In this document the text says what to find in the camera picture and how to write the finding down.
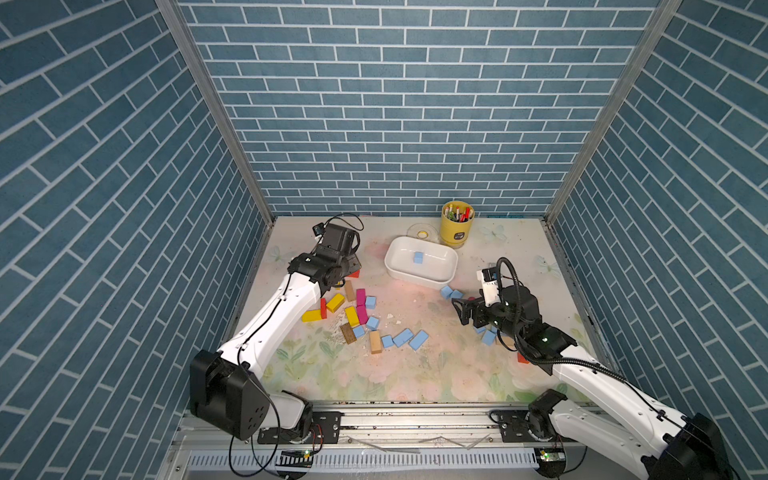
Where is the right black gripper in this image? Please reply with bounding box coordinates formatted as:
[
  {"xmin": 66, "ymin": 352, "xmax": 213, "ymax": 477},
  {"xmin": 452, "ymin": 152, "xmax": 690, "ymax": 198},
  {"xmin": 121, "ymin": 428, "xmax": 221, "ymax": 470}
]
[{"xmin": 452, "ymin": 288, "xmax": 521, "ymax": 344}]

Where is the white rectangular dish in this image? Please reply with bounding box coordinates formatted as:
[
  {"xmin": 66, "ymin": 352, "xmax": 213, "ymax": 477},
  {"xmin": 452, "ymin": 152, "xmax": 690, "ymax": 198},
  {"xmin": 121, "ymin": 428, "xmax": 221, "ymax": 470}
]
[{"xmin": 384, "ymin": 236, "xmax": 459, "ymax": 290}]

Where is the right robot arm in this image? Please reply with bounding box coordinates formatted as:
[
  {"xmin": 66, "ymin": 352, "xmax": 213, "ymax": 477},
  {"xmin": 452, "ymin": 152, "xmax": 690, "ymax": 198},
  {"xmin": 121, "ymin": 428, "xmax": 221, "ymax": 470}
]
[{"xmin": 451, "ymin": 286, "xmax": 737, "ymax": 479}]

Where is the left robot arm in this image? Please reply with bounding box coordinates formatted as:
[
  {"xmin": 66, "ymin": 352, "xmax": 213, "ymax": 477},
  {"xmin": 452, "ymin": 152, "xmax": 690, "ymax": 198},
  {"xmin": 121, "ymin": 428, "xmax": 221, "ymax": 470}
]
[{"xmin": 189, "ymin": 219, "xmax": 361, "ymax": 443}]

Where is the natural wood long block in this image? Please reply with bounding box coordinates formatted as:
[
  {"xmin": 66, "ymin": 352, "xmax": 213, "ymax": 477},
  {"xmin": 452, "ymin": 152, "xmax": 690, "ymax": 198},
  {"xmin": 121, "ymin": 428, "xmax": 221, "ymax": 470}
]
[{"xmin": 344, "ymin": 280, "xmax": 357, "ymax": 303}]

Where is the upper magenta block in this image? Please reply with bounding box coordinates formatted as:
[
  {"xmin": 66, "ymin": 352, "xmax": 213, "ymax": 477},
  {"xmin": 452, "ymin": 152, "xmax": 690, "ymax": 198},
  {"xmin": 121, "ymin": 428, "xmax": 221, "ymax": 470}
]
[{"xmin": 356, "ymin": 288, "xmax": 367, "ymax": 306}]

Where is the magenta block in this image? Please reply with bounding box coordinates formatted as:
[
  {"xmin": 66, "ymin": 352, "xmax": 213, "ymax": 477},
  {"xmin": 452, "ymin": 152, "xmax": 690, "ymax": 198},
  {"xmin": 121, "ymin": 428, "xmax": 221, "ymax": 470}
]
[
  {"xmin": 356, "ymin": 288, "xmax": 367, "ymax": 306},
  {"xmin": 356, "ymin": 305, "xmax": 369, "ymax": 325}
]

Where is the yellow rainbow block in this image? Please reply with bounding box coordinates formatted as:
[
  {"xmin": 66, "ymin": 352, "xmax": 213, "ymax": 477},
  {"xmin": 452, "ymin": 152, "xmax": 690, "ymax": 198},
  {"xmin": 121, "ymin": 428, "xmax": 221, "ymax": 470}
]
[{"xmin": 326, "ymin": 293, "xmax": 346, "ymax": 313}]

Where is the yellow block lower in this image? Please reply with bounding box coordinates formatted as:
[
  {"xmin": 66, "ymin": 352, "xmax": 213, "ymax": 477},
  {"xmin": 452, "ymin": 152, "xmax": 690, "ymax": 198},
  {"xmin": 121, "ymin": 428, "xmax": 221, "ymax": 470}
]
[{"xmin": 344, "ymin": 306, "xmax": 360, "ymax": 328}]

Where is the small yellow cube left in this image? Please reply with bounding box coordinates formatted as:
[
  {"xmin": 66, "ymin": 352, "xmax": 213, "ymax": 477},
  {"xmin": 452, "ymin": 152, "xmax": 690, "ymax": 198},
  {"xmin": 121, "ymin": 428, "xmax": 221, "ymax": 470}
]
[{"xmin": 301, "ymin": 310, "xmax": 324, "ymax": 323}]

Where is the lower magenta block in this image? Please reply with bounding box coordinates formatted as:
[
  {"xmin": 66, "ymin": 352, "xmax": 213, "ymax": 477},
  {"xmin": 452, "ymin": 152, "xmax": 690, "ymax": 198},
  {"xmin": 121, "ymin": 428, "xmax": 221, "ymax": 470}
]
[{"xmin": 356, "ymin": 305, "xmax": 369, "ymax": 325}]

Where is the blue cube by yellow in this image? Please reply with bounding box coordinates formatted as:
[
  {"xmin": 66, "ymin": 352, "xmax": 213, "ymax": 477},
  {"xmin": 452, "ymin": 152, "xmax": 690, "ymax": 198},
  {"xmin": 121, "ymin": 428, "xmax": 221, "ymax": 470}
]
[{"xmin": 365, "ymin": 316, "xmax": 380, "ymax": 331}]

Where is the brown wood block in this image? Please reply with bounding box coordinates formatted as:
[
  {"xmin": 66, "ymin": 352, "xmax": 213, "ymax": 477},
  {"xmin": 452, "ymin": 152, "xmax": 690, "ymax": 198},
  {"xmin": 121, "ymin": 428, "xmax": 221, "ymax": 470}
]
[{"xmin": 340, "ymin": 324, "xmax": 357, "ymax": 344}]

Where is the natural wood block lower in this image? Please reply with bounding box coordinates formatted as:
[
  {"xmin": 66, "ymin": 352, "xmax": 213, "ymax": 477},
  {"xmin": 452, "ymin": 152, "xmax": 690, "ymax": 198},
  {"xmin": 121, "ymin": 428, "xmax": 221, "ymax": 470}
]
[{"xmin": 368, "ymin": 330, "xmax": 384, "ymax": 354}]

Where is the blue long block centre-right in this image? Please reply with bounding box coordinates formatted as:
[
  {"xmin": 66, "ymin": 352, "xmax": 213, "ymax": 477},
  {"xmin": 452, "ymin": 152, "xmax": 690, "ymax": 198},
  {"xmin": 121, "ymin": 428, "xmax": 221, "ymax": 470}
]
[{"xmin": 408, "ymin": 330, "xmax": 429, "ymax": 351}]

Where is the yellow pen cup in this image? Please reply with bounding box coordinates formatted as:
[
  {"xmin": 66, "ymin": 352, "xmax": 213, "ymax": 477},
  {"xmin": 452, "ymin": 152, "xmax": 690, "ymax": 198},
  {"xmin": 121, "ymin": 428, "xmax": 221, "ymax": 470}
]
[{"xmin": 439, "ymin": 200, "xmax": 475, "ymax": 248}]

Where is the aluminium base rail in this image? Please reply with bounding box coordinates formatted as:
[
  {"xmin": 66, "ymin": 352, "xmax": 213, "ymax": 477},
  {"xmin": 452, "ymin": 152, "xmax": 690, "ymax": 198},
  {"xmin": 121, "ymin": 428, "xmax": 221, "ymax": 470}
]
[{"xmin": 158, "ymin": 401, "xmax": 684, "ymax": 479}]

